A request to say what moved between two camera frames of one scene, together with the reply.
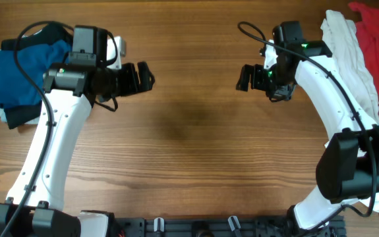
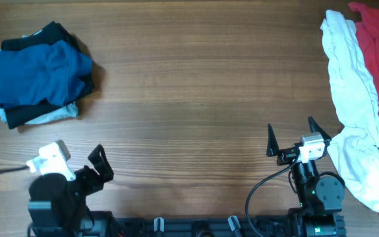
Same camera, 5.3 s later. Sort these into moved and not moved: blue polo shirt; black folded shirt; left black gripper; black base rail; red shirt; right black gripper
Moved: left black gripper; right black gripper
Not moved: blue polo shirt; red shirt; black folded shirt; black base rail
